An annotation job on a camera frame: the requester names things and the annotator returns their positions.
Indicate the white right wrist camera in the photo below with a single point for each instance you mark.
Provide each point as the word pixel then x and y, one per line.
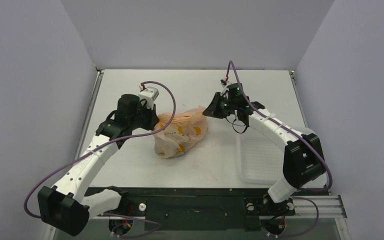
pixel 225 83

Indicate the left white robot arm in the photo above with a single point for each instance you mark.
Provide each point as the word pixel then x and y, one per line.
pixel 65 205

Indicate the white perforated plastic tray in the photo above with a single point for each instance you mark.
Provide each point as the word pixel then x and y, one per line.
pixel 259 160

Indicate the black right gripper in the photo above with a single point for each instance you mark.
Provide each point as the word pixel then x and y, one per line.
pixel 221 105

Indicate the orange translucent plastic bag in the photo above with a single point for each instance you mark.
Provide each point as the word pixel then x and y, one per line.
pixel 183 133

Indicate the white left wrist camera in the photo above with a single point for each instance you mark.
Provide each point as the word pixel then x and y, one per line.
pixel 147 97

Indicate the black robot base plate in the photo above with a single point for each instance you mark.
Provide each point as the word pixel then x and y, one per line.
pixel 124 228

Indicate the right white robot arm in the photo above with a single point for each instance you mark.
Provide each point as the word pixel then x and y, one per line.
pixel 302 153

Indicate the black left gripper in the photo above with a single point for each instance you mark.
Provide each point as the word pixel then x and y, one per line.
pixel 153 119

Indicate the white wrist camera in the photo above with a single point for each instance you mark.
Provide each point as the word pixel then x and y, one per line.
pixel 147 97
pixel 225 83

